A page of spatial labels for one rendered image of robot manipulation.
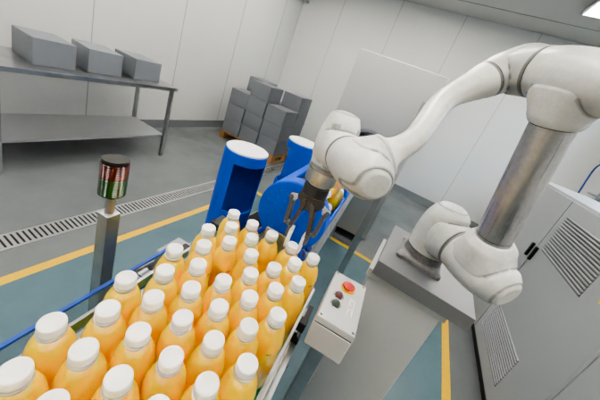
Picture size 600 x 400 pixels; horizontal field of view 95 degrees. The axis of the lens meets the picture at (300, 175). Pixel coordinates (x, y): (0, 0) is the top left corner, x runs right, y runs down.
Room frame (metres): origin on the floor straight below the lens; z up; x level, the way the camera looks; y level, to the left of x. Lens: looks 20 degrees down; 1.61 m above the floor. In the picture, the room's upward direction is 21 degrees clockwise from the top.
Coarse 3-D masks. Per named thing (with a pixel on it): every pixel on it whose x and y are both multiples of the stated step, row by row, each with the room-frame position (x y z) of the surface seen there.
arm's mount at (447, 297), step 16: (400, 240) 1.13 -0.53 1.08; (384, 256) 0.96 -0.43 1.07; (384, 272) 0.91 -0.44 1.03; (400, 272) 0.90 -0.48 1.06; (416, 272) 0.94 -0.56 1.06; (448, 272) 1.02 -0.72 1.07; (400, 288) 0.89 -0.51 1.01; (416, 288) 0.87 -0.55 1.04; (432, 288) 0.88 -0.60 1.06; (448, 288) 0.91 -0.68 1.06; (464, 288) 0.95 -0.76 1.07; (432, 304) 0.84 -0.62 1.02; (448, 304) 0.83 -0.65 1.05; (464, 304) 0.85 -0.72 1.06; (448, 320) 0.82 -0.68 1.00; (464, 320) 0.80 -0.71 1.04
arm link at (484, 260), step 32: (544, 64) 0.76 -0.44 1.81; (576, 64) 0.71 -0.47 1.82; (544, 96) 0.74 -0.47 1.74; (576, 96) 0.69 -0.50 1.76; (544, 128) 0.74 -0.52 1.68; (576, 128) 0.71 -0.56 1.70; (512, 160) 0.80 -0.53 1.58; (544, 160) 0.74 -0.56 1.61; (512, 192) 0.77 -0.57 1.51; (480, 224) 0.84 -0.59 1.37; (512, 224) 0.77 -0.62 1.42; (448, 256) 0.88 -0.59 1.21; (480, 256) 0.79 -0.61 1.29; (512, 256) 0.78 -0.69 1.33; (480, 288) 0.76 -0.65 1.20; (512, 288) 0.74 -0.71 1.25
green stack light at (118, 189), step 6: (102, 180) 0.57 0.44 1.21; (126, 180) 0.60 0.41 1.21; (102, 186) 0.57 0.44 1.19; (108, 186) 0.57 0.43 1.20; (114, 186) 0.58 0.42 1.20; (120, 186) 0.58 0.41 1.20; (126, 186) 0.61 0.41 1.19; (96, 192) 0.58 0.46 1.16; (102, 192) 0.57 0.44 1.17; (108, 192) 0.57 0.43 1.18; (114, 192) 0.58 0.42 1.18; (120, 192) 0.59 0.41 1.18; (126, 192) 0.61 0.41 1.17; (108, 198) 0.57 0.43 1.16; (114, 198) 0.58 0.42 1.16
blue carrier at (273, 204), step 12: (288, 180) 0.97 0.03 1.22; (300, 180) 0.98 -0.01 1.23; (264, 192) 0.98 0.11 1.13; (276, 192) 0.97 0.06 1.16; (288, 192) 0.96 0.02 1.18; (348, 192) 1.36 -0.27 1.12; (264, 204) 0.98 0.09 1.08; (276, 204) 0.96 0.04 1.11; (264, 216) 0.97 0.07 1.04; (276, 216) 0.96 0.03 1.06; (300, 216) 0.94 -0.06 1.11; (264, 228) 0.97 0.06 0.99; (276, 228) 0.96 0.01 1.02; (300, 228) 0.93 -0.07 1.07; (312, 228) 0.92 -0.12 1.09; (324, 228) 0.92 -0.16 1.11; (312, 240) 0.92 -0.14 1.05
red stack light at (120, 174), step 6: (102, 162) 0.57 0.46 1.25; (102, 168) 0.57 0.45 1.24; (108, 168) 0.57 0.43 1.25; (114, 168) 0.57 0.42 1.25; (120, 168) 0.58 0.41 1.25; (126, 168) 0.60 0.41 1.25; (102, 174) 0.57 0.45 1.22; (108, 174) 0.57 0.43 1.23; (114, 174) 0.57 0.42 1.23; (120, 174) 0.58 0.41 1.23; (126, 174) 0.60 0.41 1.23; (108, 180) 0.57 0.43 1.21; (114, 180) 0.57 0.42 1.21; (120, 180) 0.58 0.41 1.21
